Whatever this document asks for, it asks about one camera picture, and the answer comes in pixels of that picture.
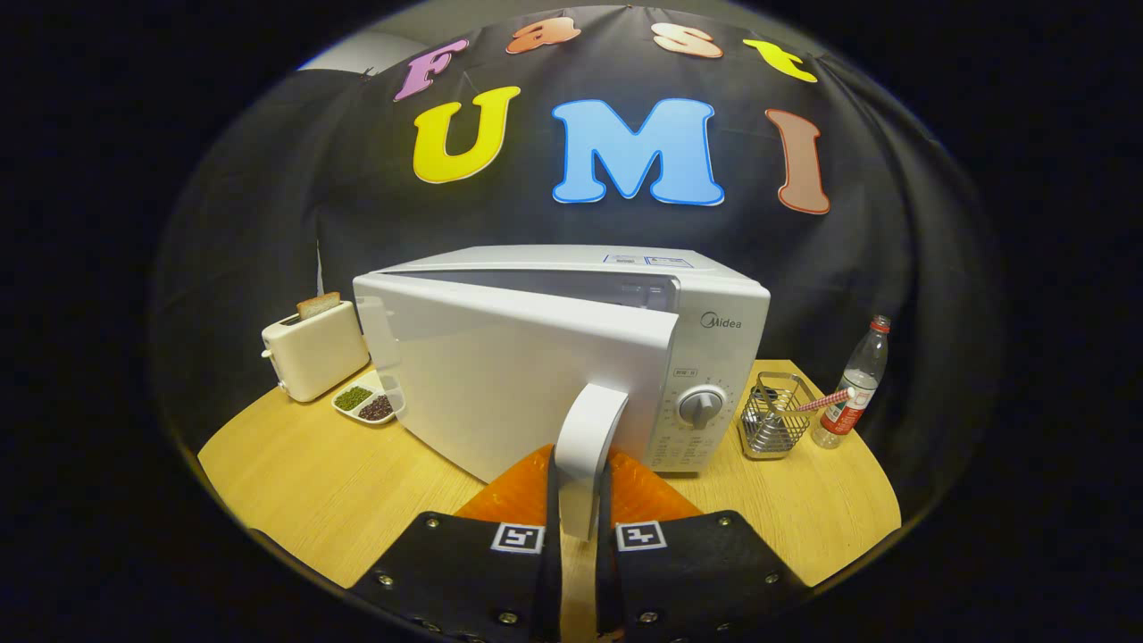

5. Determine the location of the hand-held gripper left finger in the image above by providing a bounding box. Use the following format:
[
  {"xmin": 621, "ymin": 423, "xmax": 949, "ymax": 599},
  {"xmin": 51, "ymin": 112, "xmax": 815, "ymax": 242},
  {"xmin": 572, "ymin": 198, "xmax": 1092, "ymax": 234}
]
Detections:
[{"xmin": 348, "ymin": 444, "xmax": 563, "ymax": 643}]

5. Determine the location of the clear plastic bottle red label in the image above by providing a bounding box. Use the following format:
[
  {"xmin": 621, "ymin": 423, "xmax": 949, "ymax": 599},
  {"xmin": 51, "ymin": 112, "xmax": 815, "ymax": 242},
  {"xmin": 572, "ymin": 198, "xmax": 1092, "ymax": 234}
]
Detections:
[{"xmin": 811, "ymin": 314, "xmax": 892, "ymax": 449}]

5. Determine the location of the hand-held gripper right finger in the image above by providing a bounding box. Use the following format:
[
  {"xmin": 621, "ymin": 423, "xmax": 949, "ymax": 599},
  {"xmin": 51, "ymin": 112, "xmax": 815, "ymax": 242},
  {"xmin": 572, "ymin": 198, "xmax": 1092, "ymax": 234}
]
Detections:
[{"xmin": 597, "ymin": 449, "xmax": 813, "ymax": 643}]

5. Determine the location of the white divided dish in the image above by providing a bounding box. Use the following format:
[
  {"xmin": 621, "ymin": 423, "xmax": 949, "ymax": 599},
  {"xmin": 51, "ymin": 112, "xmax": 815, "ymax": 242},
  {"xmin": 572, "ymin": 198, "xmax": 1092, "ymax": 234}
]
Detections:
[{"xmin": 331, "ymin": 371, "xmax": 405, "ymax": 426}]

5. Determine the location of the pink striped straw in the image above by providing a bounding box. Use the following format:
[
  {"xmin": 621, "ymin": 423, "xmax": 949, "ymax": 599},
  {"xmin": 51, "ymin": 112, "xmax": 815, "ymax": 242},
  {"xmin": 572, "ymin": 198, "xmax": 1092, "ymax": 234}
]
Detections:
[{"xmin": 793, "ymin": 387, "xmax": 855, "ymax": 414}]

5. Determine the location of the metal wire basket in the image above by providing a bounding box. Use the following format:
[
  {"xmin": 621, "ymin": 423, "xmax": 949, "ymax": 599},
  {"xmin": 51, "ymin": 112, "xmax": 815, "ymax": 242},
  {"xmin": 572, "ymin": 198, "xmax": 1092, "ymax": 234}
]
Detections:
[{"xmin": 739, "ymin": 372, "xmax": 820, "ymax": 461}]

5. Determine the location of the white toaster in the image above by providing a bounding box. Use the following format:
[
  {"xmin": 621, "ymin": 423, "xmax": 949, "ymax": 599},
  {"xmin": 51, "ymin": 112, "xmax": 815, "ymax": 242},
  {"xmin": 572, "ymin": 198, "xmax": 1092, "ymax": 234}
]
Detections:
[{"xmin": 261, "ymin": 300, "xmax": 371, "ymax": 404}]

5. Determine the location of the white microwave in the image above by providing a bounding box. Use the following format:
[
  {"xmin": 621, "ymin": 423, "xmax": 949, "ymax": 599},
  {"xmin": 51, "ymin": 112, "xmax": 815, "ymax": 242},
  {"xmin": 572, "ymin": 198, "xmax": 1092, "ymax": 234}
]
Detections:
[{"xmin": 353, "ymin": 245, "xmax": 772, "ymax": 541}]

